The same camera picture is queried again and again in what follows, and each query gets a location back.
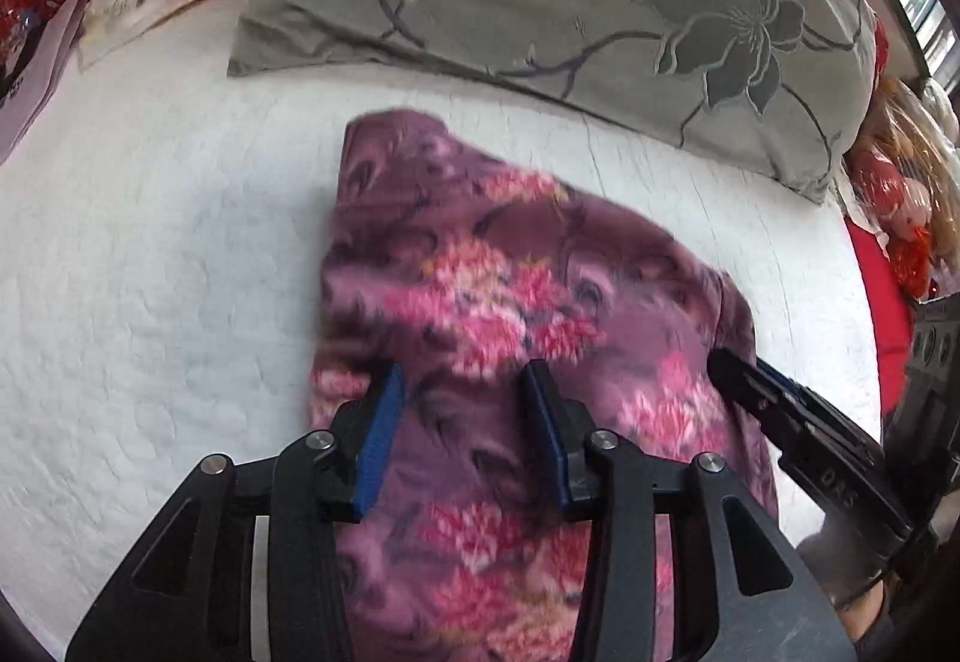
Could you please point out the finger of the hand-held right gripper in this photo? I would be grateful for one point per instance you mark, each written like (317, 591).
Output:
(739, 381)
(780, 381)

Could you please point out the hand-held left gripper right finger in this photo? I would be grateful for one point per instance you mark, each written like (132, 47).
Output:
(546, 441)

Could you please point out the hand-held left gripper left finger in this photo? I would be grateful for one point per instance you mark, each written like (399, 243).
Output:
(379, 441)

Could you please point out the purple floral garment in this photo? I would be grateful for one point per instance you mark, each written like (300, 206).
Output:
(525, 272)

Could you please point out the person's right forearm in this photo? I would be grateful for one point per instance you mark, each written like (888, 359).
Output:
(870, 617)

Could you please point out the person's right hand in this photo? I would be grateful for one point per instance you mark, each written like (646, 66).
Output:
(840, 557)

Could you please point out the blond doll in red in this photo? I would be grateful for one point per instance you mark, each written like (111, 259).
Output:
(900, 197)

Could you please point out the white quilted bedspread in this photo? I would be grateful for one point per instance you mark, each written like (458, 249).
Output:
(150, 257)

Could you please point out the white plastic package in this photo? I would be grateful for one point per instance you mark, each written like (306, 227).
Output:
(127, 9)

